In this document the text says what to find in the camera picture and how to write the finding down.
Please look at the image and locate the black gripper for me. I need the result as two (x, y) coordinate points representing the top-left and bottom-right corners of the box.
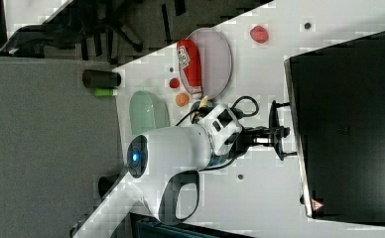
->
(228, 126), (290, 160)

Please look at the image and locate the black toaster oven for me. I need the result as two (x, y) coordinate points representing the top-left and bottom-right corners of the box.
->
(284, 31), (385, 226)

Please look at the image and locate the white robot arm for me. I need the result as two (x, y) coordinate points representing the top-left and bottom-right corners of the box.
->
(72, 101), (290, 238)

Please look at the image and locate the blue bowl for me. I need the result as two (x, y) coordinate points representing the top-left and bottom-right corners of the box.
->
(190, 101), (200, 121)

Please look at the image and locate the grey round plate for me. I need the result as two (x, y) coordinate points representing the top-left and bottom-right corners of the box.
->
(179, 28), (232, 99)

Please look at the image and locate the red strawberry toy far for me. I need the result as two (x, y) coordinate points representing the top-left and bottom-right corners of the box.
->
(250, 26), (269, 44)

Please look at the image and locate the red strawberry toy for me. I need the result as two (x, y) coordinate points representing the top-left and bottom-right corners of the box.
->
(169, 77), (180, 89)
(250, 26), (269, 44)

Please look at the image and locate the orange toy fruit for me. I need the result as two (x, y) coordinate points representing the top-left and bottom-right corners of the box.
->
(176, 93), (190, 107)

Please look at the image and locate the red ketchup bottle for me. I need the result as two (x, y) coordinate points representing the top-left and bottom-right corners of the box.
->
(177, 39), (202, 99)

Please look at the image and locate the green marker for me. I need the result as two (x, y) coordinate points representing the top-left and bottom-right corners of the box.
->
(94, 88), (117, 97)

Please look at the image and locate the black office chair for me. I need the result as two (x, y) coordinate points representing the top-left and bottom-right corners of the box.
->
(0, 0), (189, 63)

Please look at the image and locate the black cylinder cup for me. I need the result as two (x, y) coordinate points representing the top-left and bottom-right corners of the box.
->
(82, 69), (121, 88)

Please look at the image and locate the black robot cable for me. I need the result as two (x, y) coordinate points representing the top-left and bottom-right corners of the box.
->
(175, 95), (260, 127)

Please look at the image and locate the blue metal frame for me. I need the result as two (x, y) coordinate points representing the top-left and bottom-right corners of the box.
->
(130, 213), (252, 238)

